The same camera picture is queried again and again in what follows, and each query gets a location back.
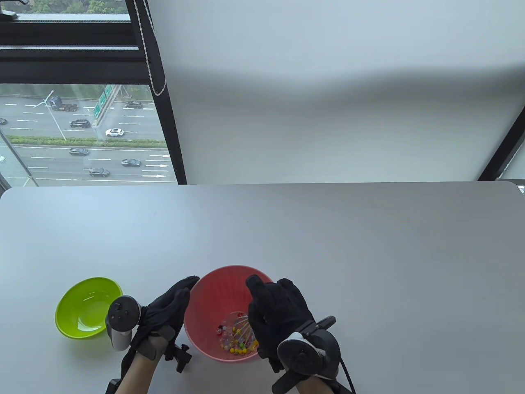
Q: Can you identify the black window frame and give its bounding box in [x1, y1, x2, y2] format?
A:
[0, 0, 189, 187]

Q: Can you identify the white roller blind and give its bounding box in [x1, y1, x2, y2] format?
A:
[148, 0, 525, 185]

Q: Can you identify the right wrist tracking controller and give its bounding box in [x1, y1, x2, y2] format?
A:
[272, 316, 341, 394]

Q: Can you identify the black cable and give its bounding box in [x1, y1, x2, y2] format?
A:
[337, 356, 356, 394]

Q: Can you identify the left wrist tracking controller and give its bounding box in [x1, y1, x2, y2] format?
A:
[105, 295, 141, 351]

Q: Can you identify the small green plastic bowl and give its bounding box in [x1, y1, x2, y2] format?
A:
[55, 277, 123, 339]

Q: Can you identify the person's right hand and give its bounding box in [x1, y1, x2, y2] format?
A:
[245, 275, 316, 373]

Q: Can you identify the pile of plastic decorations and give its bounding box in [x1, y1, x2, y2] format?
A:
[217, 314, 260, 354]

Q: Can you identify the person's left forearm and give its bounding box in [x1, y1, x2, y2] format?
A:
[110, 351, 158, 394]

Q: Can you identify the pink salad bowl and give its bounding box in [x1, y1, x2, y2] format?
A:
[183, 265, 274, 362]

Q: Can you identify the black slanted window post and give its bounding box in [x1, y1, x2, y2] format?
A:
[478, 119, 525, 181]

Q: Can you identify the wrist tracking controller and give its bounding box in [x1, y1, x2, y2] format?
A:
[105, 295, 141, 351]
[272, 316, 341, 394]

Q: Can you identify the person's left hand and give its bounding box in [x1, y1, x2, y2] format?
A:
[121, 276, 201, 370]

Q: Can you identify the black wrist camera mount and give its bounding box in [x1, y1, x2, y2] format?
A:
[164, 344, 192, 373]

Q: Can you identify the white beaded blind cord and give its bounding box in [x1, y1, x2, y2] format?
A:
[135, 0, 168, 97]

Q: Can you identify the teal whisk with wooden handle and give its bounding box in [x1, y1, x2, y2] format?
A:
[228, 313, 251, 342]

